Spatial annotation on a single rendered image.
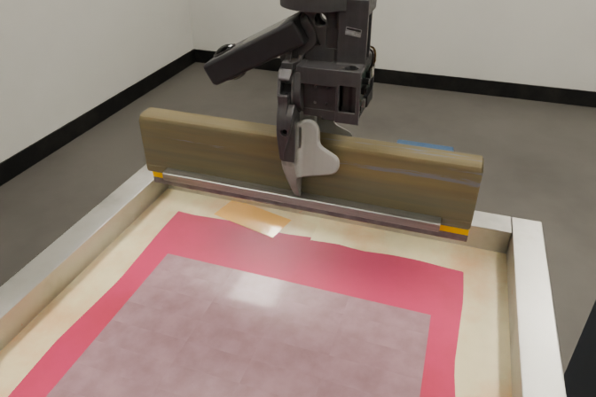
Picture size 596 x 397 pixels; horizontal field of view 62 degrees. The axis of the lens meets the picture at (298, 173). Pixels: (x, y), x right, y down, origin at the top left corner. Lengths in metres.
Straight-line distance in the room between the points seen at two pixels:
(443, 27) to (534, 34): 0.60
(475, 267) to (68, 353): 0.48
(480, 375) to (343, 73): 0.33
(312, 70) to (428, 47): 3.39
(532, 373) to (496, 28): 3.37
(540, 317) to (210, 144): 0.40
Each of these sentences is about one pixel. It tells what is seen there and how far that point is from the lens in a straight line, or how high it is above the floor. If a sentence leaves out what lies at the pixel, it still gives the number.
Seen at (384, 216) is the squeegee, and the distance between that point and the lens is 0.53.
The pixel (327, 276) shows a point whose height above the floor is 0.95.
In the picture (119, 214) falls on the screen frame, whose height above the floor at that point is 0.99.
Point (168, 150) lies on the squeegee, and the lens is 0.61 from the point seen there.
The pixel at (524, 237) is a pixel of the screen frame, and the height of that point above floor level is 0.99.
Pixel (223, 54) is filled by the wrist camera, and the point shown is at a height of 1.23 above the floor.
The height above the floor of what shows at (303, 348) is 0.96.
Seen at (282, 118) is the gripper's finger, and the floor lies 1.18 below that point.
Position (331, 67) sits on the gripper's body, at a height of 1.23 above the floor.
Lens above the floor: 1.38
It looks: 31 degrees down
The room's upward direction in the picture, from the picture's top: straight up
